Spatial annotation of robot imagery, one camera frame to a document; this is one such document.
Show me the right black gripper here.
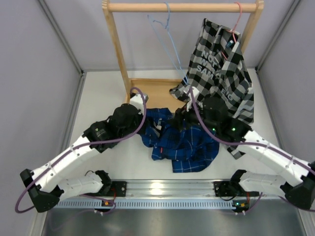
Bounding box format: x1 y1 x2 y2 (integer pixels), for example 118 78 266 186
167 99 219 133

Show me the blue plaid shirt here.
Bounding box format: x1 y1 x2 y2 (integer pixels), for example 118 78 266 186
140 108 220 173

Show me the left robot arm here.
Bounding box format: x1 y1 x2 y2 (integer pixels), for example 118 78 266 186
20 102 147 213

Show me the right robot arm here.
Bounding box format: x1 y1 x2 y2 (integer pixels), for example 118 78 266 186
170 97 315 211

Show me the black white checkered shirt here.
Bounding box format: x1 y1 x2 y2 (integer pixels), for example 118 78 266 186
169 18 255 160

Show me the wooden clothes rack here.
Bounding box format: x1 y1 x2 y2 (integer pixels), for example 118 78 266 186
102 0 264 111

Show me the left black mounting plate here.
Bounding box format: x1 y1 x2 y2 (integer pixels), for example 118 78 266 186
107 181 127 197

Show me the black mounting plate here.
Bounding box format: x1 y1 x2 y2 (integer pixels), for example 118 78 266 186
107 181 127 197
213 181 235 198

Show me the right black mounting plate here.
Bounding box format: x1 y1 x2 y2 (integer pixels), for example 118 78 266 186
213 181 235 198

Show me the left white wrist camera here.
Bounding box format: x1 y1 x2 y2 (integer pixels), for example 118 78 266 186
129 93 144 115

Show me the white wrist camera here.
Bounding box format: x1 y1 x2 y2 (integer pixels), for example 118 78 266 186
129 93 144 115
184 86 200 112

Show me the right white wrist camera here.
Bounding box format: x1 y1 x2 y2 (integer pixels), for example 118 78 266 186
184 86 200 112

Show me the light blue wire hanger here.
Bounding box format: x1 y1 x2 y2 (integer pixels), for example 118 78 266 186
147 1 189 86

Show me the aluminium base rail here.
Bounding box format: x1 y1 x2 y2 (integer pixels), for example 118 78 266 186
63 178 279 199

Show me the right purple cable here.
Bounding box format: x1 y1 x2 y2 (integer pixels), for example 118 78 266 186
187 86 315 212

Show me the purple cable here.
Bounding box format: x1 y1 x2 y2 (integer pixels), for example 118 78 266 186
187 86 315 212
14 86 148 214

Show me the left aluminium frame post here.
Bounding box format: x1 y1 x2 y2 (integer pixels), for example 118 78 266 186
35 0 86 77

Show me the aluminium frame post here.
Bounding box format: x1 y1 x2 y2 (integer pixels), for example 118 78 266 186
35 0 86 77
254 0 305 72

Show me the perforated cable duct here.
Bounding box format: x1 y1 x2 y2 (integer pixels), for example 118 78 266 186
56 198 245 210

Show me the pink wire hanger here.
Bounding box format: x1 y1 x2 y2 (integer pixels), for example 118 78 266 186
221 2 243 60

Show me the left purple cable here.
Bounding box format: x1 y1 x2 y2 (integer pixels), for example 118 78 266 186
14 86 148 214

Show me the right aluminium frame post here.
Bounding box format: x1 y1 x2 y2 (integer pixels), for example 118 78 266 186
254 0 305 72

